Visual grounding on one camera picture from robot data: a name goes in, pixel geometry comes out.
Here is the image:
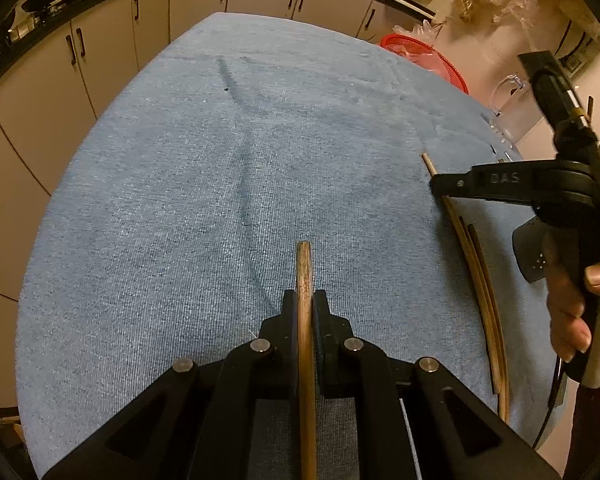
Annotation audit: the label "wooden chopstick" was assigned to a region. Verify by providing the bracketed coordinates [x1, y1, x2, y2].
[296, 240, 317, 480]

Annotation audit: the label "kitchen base cabinets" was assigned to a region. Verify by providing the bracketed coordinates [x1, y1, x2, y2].
[0, 0, 430, 408]

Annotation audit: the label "right hand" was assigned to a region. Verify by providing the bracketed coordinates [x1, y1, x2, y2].
[543, 234, 600, 363]

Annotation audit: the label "dark chopstick on towel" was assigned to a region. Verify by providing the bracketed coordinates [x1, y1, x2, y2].
[458, 217, 505, 394]

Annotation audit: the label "blue towel table cover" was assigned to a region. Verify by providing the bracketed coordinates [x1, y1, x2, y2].
[14, 12, 566, 478]

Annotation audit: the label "red plastic basket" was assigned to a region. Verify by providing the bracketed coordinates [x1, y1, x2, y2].
[379, 32, 469, 94]

